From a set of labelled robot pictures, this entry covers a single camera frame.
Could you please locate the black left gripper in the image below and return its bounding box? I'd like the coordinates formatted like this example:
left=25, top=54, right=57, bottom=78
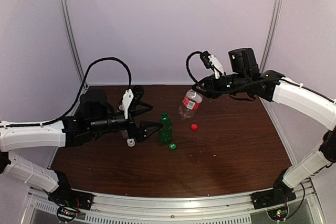
left=89, top=101, right=163, bottom=142

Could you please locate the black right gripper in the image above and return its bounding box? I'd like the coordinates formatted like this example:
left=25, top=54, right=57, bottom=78
left=192, top=72, right=249, bottom=99

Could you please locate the clear bottle red cap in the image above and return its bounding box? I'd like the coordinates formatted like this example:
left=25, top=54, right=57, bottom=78
left=179, top=89, right=203, bottom=120

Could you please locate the green plastic bottle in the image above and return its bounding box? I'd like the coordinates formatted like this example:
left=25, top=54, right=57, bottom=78
left=159, top=113, right=173, bottom=144

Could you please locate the white flip bottle cap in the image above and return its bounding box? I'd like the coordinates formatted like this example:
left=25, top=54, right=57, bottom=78
left=127, top=138, right=136, bottom=147

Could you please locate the green bottle cap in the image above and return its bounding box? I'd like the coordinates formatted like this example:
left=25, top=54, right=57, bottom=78
left=169, top=143, right=177, bottom=151

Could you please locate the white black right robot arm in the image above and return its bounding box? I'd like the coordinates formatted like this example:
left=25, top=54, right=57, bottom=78
left=185, top=48, right=335, bottom=204

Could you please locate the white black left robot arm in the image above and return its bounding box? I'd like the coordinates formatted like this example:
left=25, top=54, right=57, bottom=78
left=1, top=86, right=163, bottom=205

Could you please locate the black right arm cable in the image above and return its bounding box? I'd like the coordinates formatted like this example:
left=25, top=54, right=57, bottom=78
left=185, top=50, right=266, bottom=95

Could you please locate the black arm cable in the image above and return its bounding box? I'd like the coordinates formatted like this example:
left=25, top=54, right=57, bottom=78
left=0, top=56, right=132, bottom=130
left=185, top=50, right=266, bottom=95

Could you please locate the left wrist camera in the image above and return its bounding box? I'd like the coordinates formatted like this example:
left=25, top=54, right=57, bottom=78
left=118, top=85, right=144, bottom=120

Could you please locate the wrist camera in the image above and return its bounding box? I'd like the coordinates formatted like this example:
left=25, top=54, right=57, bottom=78
left=200, top=51, right=225, bottom=79
left=118, top=85, right=144, bottom=120

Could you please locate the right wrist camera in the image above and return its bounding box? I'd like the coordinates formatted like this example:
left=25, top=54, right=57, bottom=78
left=200, top=51, right=225, bottom=79

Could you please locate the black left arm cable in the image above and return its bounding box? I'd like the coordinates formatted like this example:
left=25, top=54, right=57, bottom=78
left=0, top=56, right=132, bottom=130

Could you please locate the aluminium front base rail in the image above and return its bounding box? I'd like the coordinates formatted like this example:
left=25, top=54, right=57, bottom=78
left=23, top=179, right=326, bottom=224

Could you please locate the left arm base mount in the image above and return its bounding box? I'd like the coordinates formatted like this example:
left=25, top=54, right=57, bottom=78
left=45, top=170, right=93, bottom=223

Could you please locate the aluminium corner post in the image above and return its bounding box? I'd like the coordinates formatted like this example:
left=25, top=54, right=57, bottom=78
left=260, top=0, right=284, bottom=72

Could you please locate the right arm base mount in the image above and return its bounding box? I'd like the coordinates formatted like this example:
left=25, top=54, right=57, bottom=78
left=251, top=170, right=296, bottom=221

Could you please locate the left aluminium frame post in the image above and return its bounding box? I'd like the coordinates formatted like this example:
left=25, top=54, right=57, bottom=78
left=54, top=0, right=89, bottom=90

